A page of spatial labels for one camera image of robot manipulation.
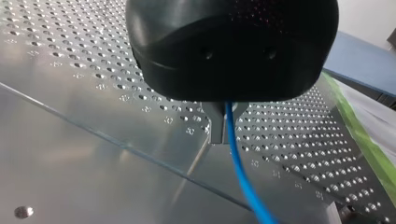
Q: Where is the grey board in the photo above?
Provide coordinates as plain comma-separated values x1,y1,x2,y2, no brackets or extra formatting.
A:
322,30,396,98

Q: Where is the blue cable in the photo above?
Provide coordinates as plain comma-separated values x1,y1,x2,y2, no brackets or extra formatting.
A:
224,101,280,224

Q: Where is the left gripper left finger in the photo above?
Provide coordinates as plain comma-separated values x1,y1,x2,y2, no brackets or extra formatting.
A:
201,101,228,146

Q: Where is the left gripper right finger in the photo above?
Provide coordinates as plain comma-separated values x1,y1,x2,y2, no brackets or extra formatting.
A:
232,101,250,128

